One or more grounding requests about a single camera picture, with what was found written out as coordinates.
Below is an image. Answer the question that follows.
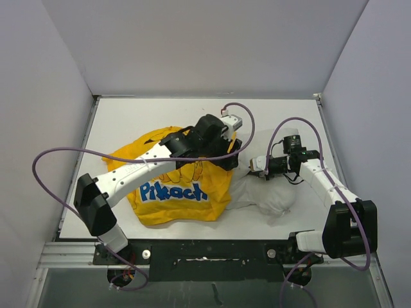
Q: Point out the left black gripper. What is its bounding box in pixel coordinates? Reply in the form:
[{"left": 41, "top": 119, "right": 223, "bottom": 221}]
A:
[{"left": 199, "top": 131, "right": 240, "bottom": 170}]

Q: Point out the yellow printed pillowcase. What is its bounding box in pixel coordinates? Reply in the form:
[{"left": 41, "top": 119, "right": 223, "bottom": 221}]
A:
[{"left": 97, "top": 126, "right": 234, "bottom": 226}]

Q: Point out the white pillow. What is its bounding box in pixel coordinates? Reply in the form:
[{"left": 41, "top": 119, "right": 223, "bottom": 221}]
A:
[{"left": 226, "top": 129, "right": 297, "bottom": 226}]

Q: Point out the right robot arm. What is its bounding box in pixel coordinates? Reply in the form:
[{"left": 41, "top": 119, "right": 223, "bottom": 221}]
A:
[{"left": 250, "top": 135, "right": 378, "bottom": 262}]

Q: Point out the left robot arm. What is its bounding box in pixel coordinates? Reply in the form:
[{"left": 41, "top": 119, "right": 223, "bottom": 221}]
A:
[{"left": 74, "top": 114, "right": 242, "bottom": 264}]

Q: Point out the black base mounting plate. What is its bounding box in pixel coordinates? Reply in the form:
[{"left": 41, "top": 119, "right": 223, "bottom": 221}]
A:
[{"left": 92, "top": 239, "right": 325, "bottom": 284}]

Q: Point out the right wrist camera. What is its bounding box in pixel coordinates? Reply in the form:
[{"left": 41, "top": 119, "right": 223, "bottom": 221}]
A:
[{"left": 254, "top": 155, "right": 269, "bottom": 177}]

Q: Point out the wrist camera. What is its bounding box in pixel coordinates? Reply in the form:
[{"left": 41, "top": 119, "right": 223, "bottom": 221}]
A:
[
  {"left": 220, "top": 110, "right": 243, "bottom": 132},
  {"left": 254, "top": 155, "right": 269, "bottom": 177}
]

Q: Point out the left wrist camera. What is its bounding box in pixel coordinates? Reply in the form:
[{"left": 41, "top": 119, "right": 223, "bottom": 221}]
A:
[{"left": 220, "top": 110, "right": 243, "bottom": 132}]

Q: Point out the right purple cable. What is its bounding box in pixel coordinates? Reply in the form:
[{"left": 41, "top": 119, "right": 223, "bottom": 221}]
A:
[{"left": 265, "top": 117, "right": 373, "bottom": 308}]

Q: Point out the purple cable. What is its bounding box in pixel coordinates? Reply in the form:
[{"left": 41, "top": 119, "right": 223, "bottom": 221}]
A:
[
  {"left": 31, "top": 102, "right": 256, "bottom": 293},
  {"left": 265, "top": 117, "right": 373, "bottom": 308}
]

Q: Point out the aluminium frame rail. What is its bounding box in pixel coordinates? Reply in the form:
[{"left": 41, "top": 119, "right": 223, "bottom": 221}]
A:
[{"left": 39, "top": 96, "right": 392, "bottom": 307}]

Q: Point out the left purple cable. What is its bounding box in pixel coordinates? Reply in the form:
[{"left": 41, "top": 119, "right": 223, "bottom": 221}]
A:
[{"left": 31, "top": 102, "right": 256, "bottom": 293}]

